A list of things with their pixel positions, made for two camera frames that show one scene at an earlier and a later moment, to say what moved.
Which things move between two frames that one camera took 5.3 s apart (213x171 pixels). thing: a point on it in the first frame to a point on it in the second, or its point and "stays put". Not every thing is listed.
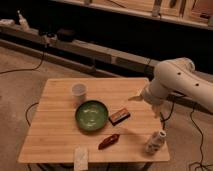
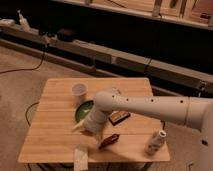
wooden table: [97, 114] stays put
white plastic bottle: [154, 142] stays put
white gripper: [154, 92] to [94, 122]
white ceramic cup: [78, 92] stays put
